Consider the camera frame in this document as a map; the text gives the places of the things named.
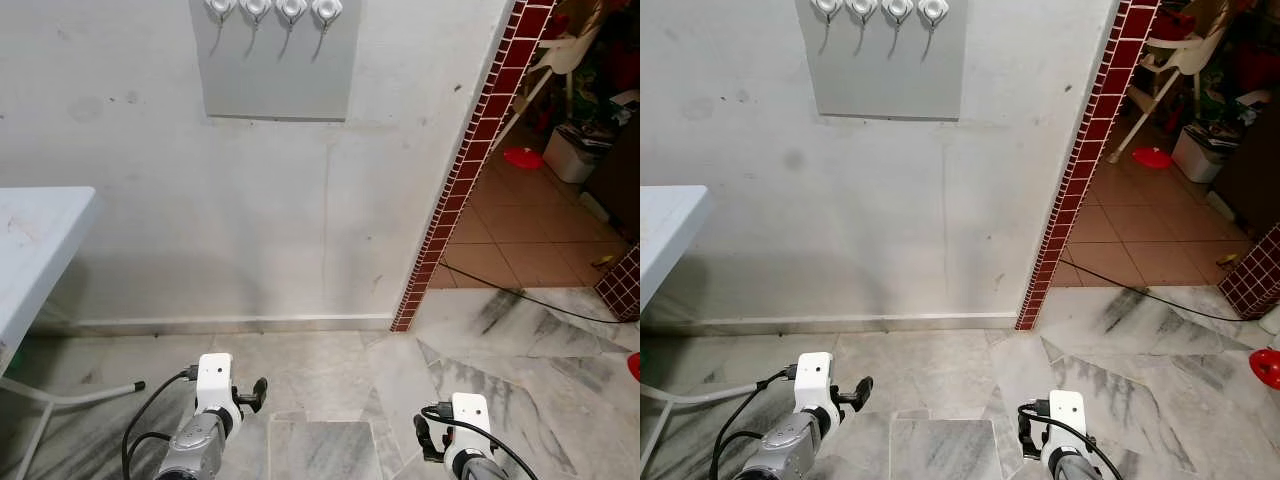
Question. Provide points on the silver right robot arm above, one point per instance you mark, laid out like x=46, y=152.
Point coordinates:
x=1070, y=466
x=478, y=466

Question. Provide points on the red plastic floor object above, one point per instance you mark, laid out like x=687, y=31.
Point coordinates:
x=635, y=366
x=1267, y=368

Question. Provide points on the red tile pillar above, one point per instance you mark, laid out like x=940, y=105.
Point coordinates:
x=622, y=285
x=1255, y=275

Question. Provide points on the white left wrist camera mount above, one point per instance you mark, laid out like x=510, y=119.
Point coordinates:
x=815, y=380
x=214, y=382

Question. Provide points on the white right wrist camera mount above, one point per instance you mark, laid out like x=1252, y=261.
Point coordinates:
x=1064, y=418
x=470, y=420

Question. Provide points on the white storage bin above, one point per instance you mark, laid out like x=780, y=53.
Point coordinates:
x=572, y=155
x=1200, y=155

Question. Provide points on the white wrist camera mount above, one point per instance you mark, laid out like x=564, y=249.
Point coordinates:
x=214, y=382
x=815, y=380
x=470, y=420
x=1064, y=418

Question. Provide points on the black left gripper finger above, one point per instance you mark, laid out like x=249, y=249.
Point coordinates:
x=261, y=388
x=865, y=386

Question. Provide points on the white high chair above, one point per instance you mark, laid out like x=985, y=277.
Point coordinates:
x=565, y=50
x=1175, y=55

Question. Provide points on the small yellow floor object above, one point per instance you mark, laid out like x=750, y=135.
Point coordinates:
x=602, y=262
x=1226, y=260

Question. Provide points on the red tile doorway trim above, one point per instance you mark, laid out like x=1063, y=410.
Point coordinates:
x=470, y=165
x=1090, y=165

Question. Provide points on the grey wall board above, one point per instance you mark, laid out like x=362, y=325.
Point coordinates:
x=890, y=80
x=275, y=80

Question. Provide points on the red plastic plate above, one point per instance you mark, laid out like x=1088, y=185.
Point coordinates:
x=522, y=157
x=1152, y=157

